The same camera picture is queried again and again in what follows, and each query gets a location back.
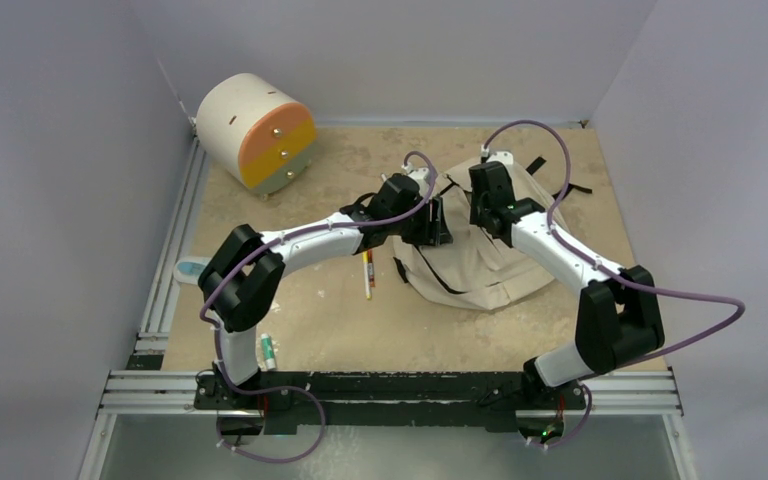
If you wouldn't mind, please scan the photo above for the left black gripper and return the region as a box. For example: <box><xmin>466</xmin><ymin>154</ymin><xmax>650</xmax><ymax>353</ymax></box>
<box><xmin>387</xmin><ymin>196</ymin><xmax>450</xmax><ymax>247</ymax></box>

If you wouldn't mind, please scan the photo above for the beige canvas backpack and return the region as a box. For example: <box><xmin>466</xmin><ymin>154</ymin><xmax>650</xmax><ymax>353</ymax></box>
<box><xmin>393</xmin><ymin>159</ymin><xmax>555</xmax><ymax>311</ymax></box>

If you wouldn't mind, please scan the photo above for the red orange pen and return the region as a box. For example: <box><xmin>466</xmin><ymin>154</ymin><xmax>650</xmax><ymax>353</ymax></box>
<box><xmin>366</xmin><ymin>250</ymin><xmax>376</xmax><ymax>288</ymax></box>

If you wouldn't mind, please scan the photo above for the green white glue stick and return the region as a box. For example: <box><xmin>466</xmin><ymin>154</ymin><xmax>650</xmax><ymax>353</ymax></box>
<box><xmin>260</xmin><ymin>333</ymin><xmax>277</xmax><ymax>371</ymax></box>

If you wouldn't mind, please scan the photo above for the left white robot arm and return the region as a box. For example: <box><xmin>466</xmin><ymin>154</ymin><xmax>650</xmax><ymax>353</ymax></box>
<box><xmin>197</xmin><ymin>168</ymin><xmax>437</xmax><ymax>409</ymax></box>

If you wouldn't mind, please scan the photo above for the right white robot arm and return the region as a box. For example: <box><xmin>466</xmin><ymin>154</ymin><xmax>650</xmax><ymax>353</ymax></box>
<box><xmin>468</xmin><ymin>161</ymin><xmax>665</xmax><ymax>407</ymax></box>

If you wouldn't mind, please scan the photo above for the yellow marker pen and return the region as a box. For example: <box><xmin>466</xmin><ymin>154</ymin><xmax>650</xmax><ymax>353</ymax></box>
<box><xmin>362</xmin><ymin>251</ymin><xmax>373</xmax><ymax>300</ymax></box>

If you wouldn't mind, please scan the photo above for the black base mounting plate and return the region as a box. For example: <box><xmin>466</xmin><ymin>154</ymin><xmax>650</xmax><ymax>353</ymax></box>
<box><xmin>193</xmin><ymin>371</ymin><xmax>586</xmax><ymax>435</ymax></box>

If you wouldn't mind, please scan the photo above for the round white drawer cabinet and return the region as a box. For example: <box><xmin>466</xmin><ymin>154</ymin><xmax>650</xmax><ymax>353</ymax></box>
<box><xmin>195</xmin><ymin>73</ymin><xmax>317</xmax><ymax>196</ymax></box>

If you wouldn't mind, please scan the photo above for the light blue packaged item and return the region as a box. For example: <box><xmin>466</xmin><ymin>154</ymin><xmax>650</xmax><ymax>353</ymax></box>
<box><xmin>173</xmin><ymin>256</ymin><xmax>210</xmax><ymax>285</ymax></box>

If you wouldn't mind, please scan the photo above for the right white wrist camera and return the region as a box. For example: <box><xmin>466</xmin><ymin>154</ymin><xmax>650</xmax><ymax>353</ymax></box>
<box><xmin>479</xmin><ymin>150</ymin><xmax>515</xmax><ymax>167</ymax></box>

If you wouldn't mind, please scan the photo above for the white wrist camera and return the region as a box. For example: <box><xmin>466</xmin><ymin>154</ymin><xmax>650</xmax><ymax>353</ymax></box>
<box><xmin>479</xmin><ymin>150</ymin><xmax>515</xmax><ymax>167</ymax></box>
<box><xmin>402</xmin><ymin>164</ymin><xmax>432</xmax><ymax>196</ymax></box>

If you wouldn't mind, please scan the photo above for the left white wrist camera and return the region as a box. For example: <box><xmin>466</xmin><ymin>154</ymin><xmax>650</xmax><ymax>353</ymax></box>
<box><xmin>402</xmin><ymin>164</ymin><xmax>432</xmax><ymax>196</ymax></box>

